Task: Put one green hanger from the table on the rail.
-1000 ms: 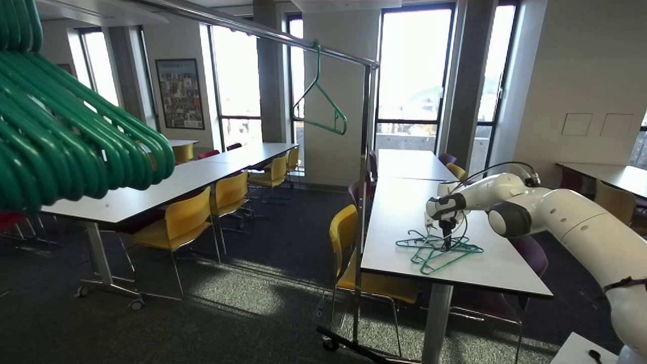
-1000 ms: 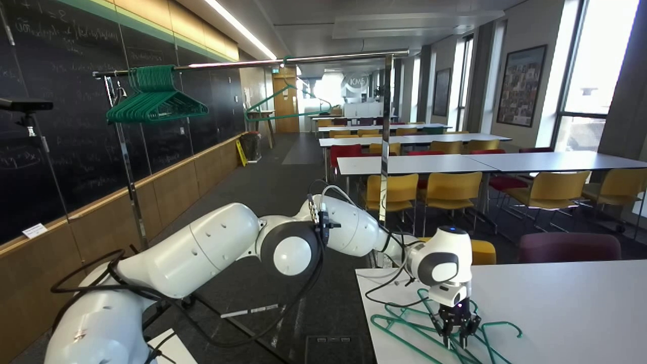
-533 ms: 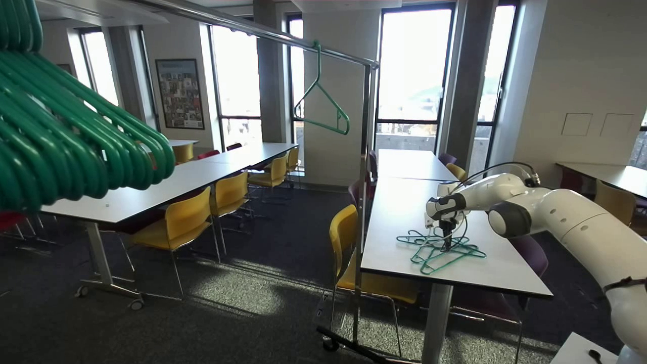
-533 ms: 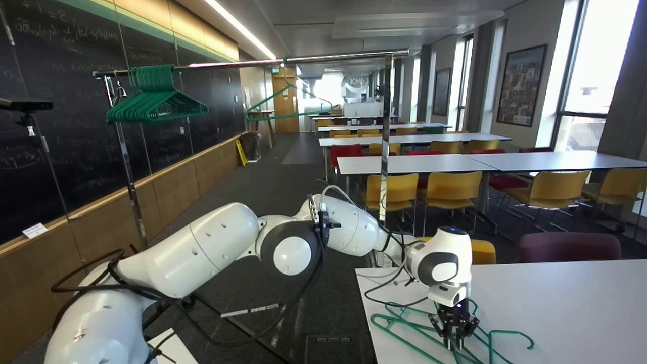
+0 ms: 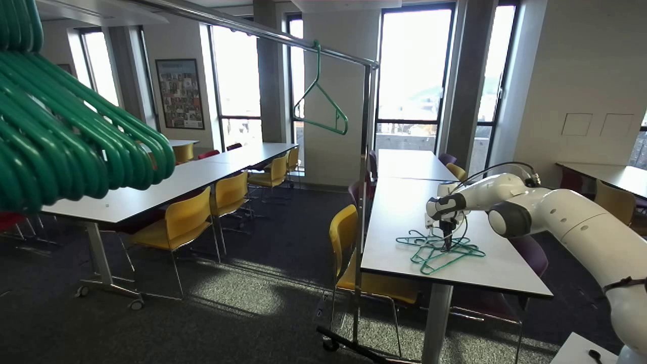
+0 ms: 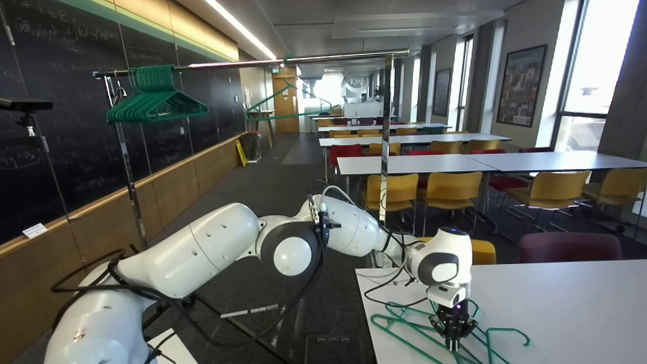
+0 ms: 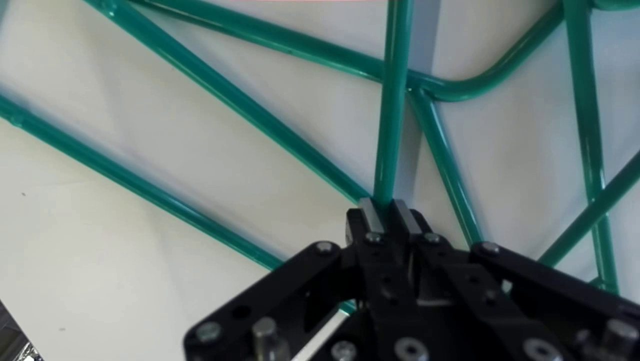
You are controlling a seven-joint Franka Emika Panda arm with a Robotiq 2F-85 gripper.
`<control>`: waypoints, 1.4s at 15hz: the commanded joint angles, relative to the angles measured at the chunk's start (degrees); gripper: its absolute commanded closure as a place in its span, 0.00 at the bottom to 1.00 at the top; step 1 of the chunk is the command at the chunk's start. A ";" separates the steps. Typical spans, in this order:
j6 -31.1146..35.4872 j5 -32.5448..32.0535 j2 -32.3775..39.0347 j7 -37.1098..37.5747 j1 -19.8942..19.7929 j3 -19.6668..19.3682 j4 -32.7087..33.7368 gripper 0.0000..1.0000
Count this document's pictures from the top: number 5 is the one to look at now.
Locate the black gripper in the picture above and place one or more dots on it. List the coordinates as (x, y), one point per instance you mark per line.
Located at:
(449, 223)

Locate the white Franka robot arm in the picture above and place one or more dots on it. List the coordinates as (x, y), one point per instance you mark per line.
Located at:
(574, 223)

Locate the white sheet at robot base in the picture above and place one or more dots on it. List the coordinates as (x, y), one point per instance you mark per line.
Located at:
(574, 349)

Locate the white rectangular work table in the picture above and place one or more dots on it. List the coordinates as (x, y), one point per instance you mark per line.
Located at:
(406, 209)

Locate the yellow chair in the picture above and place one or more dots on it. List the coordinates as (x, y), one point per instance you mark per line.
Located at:
(613, 202)
(230, 193)
(275, 168)
(343, 234)
(295, 160)
(183, 219)
(458, 172)

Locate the purple chair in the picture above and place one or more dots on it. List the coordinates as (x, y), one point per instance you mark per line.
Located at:
(536, 252)
(447, 160)

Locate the dark maroon chair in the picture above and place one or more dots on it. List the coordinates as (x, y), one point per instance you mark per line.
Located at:
(357, 193)

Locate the white side table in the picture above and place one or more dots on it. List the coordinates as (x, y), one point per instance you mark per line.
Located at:
(608, 176)

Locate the small black object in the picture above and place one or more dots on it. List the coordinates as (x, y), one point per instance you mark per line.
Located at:
(595, 355)

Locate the red chair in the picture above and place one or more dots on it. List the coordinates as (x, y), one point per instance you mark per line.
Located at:
(13, 220)
(207, 154)

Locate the small round table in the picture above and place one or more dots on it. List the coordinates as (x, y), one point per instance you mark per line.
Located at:
(185, 150)

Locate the long white table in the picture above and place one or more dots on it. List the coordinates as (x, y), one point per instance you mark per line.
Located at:
(168, 182)

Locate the bundle of green hangers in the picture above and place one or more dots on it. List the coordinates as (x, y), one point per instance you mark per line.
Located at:
(68, 122)

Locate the metal clothes rail stand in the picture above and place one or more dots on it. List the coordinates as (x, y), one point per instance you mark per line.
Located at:
(269, 32)

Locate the large framed wall picture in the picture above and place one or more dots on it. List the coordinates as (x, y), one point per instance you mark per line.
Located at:
(180, 94)

